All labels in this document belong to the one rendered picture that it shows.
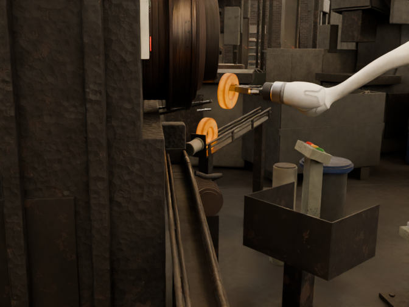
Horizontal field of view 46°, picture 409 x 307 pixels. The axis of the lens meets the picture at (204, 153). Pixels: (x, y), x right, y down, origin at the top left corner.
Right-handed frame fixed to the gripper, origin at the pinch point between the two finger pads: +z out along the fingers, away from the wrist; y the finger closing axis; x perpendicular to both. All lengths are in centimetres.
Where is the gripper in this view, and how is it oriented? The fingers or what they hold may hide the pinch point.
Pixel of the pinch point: (229, 87)
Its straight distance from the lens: 209.3
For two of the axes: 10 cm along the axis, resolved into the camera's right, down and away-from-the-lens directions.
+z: -8.8, -1.6, 4.5
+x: 0.5, -9.7, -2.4
